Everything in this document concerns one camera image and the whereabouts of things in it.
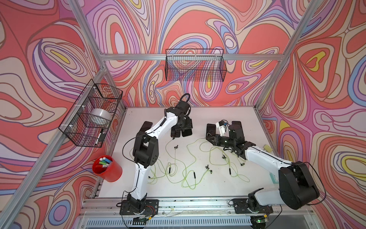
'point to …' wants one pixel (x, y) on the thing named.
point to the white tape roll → (101, 113)
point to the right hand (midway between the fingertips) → (207, 142)
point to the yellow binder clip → (268, 148)
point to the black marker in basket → (102, 130)
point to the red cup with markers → (107, 168)
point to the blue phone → (237, 122)
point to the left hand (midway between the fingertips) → (189, 128)
